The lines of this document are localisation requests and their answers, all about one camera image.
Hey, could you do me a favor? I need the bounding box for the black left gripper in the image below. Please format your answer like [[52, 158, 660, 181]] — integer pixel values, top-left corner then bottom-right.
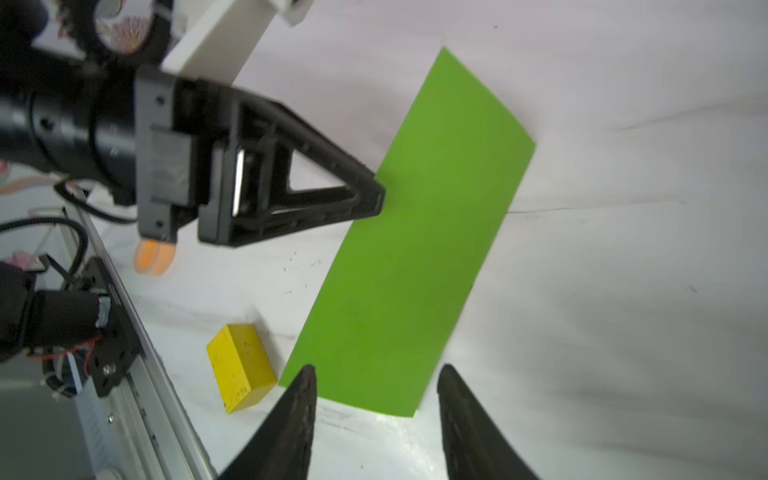
[[134, 66, 385, 247]]

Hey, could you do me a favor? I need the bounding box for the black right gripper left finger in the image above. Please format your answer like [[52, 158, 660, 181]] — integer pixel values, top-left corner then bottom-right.
[[219, 365, 318, 480]]

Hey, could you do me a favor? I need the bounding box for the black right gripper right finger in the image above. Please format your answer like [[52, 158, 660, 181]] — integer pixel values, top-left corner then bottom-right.
[[437, 364, 537, 479]]

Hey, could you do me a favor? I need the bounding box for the green square paper sheet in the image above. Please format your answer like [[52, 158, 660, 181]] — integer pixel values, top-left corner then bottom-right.
[[279, 49, 536, 417]]

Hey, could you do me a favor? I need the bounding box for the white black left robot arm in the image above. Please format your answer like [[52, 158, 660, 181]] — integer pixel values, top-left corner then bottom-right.
[[1, 1, 385, 247]]

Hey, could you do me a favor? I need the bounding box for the yellow sponge block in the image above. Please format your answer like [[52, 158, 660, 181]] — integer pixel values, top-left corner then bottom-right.
[[206, 324, 277, 414]]

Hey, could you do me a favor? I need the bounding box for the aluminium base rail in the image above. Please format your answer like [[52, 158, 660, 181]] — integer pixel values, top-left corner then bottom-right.
[[64, 205, 217, 479]]

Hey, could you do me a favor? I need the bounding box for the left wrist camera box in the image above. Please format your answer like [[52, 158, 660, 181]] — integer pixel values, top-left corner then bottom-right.
[[160, 0, 314, 86]]

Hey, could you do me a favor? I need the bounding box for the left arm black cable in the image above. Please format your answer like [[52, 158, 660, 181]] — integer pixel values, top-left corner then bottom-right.
[[0, 179, 139, 289]]

